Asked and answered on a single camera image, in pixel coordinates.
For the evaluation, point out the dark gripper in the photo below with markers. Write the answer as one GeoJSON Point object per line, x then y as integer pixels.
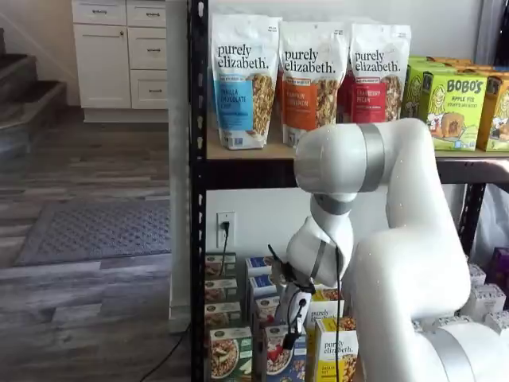
{"type": "Point", "coordinates": [288, 276]}

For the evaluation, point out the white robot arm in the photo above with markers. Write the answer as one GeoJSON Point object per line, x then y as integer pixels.
{"type": "Point", "coordinates": [409, 258]}

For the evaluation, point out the green apple cinnamon oatmeal box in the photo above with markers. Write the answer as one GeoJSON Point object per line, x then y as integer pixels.
{"type": "Point", "coordinates": [218, 264]}
{"type": "Point", "coordinates": [220, 290]}
{"type": "Point", "coordinates": [230, 354]}
{"type": "Point", "coordinates": [220, 316]}

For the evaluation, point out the yellow purely elizabeth box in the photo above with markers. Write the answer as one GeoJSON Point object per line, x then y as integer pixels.
{"type": "Point", "coordinates": [330, 350]}
{"type": "Point", "coordinates": [324, 308]}

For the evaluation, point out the brown wooden shelf board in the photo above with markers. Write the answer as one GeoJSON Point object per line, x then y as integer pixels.
{"type": "Point", "coordinates": [254, 155]}

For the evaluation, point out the white patterned cardboard box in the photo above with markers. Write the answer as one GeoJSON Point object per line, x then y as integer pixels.
{"type": "Point", "coordinates": [483, 300]}
{"type": "Point", "coordinates": [477, 274]}
{"type": "Point", "coordinates": [497, 322]}

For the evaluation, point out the green Bobo's snack box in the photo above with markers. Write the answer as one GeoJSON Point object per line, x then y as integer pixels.
{"type": "Point", "coordinates": [415, 91]}

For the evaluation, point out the purple box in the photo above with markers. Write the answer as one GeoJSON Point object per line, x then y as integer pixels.
{"type": "Point", "coordinates": [500, 266]}

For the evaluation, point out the green Bobo's apple pie box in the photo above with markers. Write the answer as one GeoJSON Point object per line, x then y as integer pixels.
{"type": "Point", "coordinates": [457, 111]}

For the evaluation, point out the yellow Bobo's snack box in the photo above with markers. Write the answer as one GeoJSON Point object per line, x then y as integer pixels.
{"type": "Point", "coordinates": [497, 115]}

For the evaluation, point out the orange Bobo's snack box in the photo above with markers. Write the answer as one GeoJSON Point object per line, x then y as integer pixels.
{"type": "Point", "coordinates": [483, 69]}

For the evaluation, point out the orange label granola bag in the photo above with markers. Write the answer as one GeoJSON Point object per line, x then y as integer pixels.
{"type": "Point", "coordinates": [302, 103]}

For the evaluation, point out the blue label granola bag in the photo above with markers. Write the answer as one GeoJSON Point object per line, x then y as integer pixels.
{"type": "Point", "coordinates": [238, 99]}

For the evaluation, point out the red label granola bag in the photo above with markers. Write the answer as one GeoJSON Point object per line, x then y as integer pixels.
{"type": "Point", "coordinates": [370, 103]}

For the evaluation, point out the grey door mat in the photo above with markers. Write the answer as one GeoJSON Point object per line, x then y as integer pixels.
{"type": "Point", "coordinates": [99, 231]}

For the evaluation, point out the white plastic sheet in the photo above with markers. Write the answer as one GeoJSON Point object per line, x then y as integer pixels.
{"type": "Point", "coordinates": [495, 223]}

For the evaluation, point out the white kitchen cabinet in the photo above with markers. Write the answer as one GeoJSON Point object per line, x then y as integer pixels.
{"type": "Point", "coordinates": [101, 63]}

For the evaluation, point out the clear plastic storage bin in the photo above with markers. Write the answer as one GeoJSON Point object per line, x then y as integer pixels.
{"type": "Point", "coordinates": [16, 139]}

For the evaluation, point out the dark carpeted stairs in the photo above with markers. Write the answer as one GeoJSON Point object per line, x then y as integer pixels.
{"type": "Point", "coordinates": [24, 79]}

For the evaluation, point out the grey curtain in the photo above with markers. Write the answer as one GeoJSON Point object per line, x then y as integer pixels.
{"type": "Point", "coordinates": [493, 32]}

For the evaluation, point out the white wall outlet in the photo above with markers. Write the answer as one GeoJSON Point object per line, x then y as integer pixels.
{"type": "Point", "coordinates": [221, 238]}

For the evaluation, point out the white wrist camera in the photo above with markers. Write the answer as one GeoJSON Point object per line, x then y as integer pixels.
{"type": "Point", "coordinates": [305, 312]}

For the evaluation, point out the black metal shelf frame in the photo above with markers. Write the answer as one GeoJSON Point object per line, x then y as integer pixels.
{"type": "Point", "coordinates": [197, 199]}

